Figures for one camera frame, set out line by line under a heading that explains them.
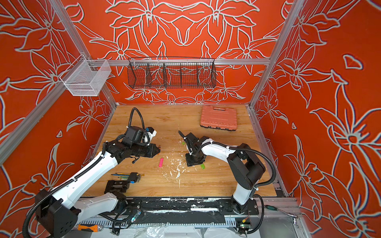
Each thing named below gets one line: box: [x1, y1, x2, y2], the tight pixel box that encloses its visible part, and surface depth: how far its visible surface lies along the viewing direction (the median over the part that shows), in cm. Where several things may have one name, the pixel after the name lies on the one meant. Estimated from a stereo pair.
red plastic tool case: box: [199, 105, 238, 132], surface depth 106 cm
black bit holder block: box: [104, 179, 130, 194], surface depth 80 cm
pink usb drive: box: [158, 157, 164, 168], surface depth 90 cm
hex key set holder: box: [111, 172, 141, 184], surface depth 83 cm
